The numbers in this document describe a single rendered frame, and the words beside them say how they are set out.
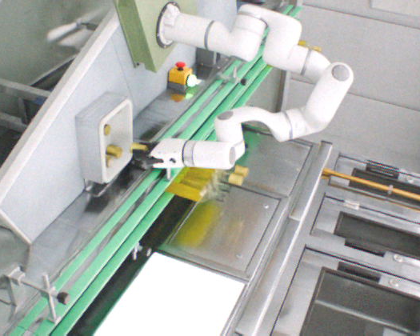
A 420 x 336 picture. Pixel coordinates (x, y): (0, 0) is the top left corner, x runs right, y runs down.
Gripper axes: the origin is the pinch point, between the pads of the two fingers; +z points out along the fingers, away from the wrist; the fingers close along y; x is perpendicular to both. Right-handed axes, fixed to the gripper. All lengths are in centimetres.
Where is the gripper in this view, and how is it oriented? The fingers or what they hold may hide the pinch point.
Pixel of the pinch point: (142, 150)
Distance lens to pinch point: 152.9
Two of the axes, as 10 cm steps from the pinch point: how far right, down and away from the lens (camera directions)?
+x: -1.6, -8.6, -4.9
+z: -9.1, -0.7, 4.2
